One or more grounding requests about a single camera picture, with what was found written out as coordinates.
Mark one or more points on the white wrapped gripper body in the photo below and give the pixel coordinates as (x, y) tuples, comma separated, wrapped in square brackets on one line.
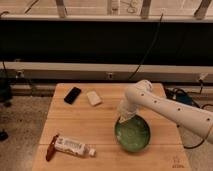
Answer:
[(126, 110)]

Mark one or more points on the green ceramic bowl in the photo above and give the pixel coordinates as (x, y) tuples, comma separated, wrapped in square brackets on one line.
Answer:
[(132, 135)]

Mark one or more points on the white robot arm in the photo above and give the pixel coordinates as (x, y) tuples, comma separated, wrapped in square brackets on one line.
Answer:
[(196, 120)]

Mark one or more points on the wooden table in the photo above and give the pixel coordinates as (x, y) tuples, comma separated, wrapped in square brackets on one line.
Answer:
[(94, 125)]

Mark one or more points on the black smartphone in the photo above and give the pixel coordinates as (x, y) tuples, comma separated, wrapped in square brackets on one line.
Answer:
[(72, 95)]

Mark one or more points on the white plastic bottle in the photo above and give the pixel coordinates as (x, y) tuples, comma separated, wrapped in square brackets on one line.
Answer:
[(73, 147)]

